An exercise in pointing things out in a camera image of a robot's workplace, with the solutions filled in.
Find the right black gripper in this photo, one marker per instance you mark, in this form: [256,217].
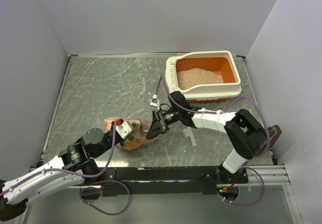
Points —
[155,129]

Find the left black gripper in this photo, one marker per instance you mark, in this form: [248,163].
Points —
[122,142]

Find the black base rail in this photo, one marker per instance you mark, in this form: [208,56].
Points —
[166,180]

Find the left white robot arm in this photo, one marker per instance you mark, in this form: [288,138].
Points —
[78,159]

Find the brown dustpan brush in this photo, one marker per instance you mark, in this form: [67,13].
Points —
[274,132]

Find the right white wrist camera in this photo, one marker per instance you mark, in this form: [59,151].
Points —
[154,102]

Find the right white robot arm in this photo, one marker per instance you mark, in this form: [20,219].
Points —
[245,133]

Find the clear plastic bag clip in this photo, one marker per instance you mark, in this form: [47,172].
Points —
[188,133]

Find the aluminium frame rail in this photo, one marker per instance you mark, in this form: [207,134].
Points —
[257,176]

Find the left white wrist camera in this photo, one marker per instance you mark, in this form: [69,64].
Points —
[123,128]

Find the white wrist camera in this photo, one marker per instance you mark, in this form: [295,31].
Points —
[123,128]
[154,102]

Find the pink cat litter bag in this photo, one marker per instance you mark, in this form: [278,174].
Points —
[138,138]

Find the cream orange litter box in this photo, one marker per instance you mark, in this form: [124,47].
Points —
[203,76]

